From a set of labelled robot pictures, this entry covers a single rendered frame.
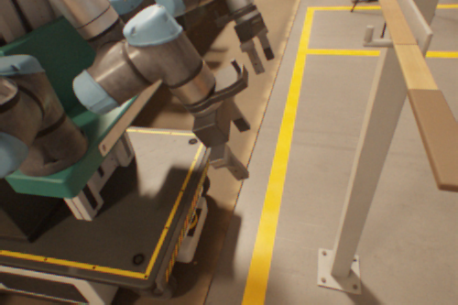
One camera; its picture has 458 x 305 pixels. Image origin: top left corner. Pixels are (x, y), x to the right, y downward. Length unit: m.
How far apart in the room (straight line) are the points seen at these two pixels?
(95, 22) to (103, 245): 0.72
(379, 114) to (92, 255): 0.90
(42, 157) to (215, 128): 0.39
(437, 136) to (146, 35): 0.36
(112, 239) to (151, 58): 0.74
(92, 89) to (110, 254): 0.67
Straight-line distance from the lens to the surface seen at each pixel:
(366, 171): 0.87
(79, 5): 0.59
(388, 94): 0.73
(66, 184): 0.74
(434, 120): 0.31
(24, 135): 0.59
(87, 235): 1.15
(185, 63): 0.48
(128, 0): 1.04
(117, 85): 0.50
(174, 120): 2.06
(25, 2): 1.01
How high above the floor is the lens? 1.17
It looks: 38 degrees down
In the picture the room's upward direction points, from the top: 6 degrees counter-clockwise
